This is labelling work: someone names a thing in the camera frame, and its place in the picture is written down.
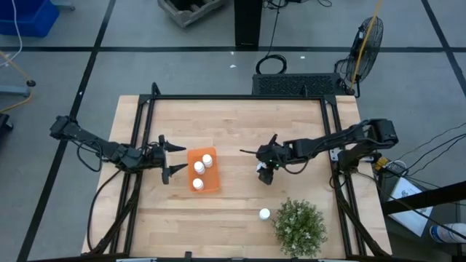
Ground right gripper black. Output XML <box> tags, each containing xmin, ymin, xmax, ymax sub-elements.
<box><xmin>239</xmin><ymin>133</ymin><xmax>293</xmax><ymax>186</ymax></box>

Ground black caster foot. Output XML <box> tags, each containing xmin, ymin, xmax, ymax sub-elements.
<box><xmin>0</xmin><ymin>112</ymin><xmax>15</xmax><ymax>133</ymax></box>

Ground grey wooden crate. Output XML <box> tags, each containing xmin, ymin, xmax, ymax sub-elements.
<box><xmin>157</xmin><ymin>0</ymin><xmax>225</xmax><ymax>29</ymax></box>

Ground black perforated metal case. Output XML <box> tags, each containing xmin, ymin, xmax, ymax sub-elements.
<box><xmin>251</xmin><ymin>72</ymin><xmax>347</xmax><ymax>98</ymax></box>

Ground grey stand leg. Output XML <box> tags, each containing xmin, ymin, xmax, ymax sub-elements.
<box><xmin>0</xmin><ymin>84</ymin><xmax>33</xmax><ymax>99</ymax></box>

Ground white floor cable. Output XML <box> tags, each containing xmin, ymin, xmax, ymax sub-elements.
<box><xmin>0</xmin><ymin>0</ymin><xmax>24</xmax><ymax>68</ymax></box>

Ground black metal beam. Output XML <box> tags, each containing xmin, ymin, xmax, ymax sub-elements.
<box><xmin>381</xmin><ymin>179</ymin><xmax>466</xmax><ymax>217</ymax></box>

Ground tall black column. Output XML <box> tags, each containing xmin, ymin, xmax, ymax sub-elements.
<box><xmin>233</xmin><ymin>0</ymin><xmax>264</xmax><ymax>49</ymax></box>

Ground green potted plant white flowers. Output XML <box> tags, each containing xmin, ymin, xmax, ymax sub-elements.
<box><xmin>272</xmin><ymin>196</ymin><xmax>329</xmax><ymax>259</ymax></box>

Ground orange plastic basket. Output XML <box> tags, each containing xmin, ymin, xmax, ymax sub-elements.
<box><xmin>186</xmin><ymin>146</ymin><xmax>222</xmax><ymax>194</ymax></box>

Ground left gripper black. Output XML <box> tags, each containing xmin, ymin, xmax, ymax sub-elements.
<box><xmin>146</xmin><ymin>134</ymin><xmax>189</xmax><ymax>186</ymax></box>

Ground white printed paper sheet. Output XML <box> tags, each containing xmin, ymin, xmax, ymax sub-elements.
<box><xmin>387</xmin><ymin>176</ymin><xmax>435</xmax><ymax>238</ymax></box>

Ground yellow hanging cable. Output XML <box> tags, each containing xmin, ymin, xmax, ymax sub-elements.
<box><xmin>349</xmin><ymin>0</ymin><xmax>384</xmax><ymax>92</ymax></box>

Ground black power adapter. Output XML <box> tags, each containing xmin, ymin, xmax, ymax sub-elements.
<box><xmin>384</xmin><ymin>159</ymin><xmax>411</xmax><ymax>177</ymax></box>

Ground blue plastic bin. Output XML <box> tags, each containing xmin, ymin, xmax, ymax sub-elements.
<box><xmin>0</xmin><ymin>0</ymin><xmax>60</xmax><ymax>39</ymax></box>

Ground black metal table frame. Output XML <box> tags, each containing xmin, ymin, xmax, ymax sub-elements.
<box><xmin>81</xmin><ymin>82</ymin><xmax>392</xmax><ymax>262</ymax></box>

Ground yellow floor cable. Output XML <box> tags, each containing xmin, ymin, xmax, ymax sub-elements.
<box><xmin>0</xmin><ymin>49</ymin><xmax>36</xmax><ymax>114</ymax></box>

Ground black floor fan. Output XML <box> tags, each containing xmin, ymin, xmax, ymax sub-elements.
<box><xmin>333</xmin><ymin>15</ymin><xmax>385</xmax><ymax>99</ymax></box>

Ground black hanging coiled cable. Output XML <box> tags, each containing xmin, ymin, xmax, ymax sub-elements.
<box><xmin>255</xmin><ymin>0</ymin><xmax>289</xmax><ymax>76</ymax></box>

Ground black floor cable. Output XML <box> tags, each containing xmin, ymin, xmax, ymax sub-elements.
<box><xmin>411</xmin><ymin>122</ymin><xmax>466</xmax><ymax>152</ymax></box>

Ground long black arm cable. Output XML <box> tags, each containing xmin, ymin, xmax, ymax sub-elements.
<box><xmin>86</xmin><ymin>167</ymin><xmax>127</xmax><ymax>253</ymax></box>

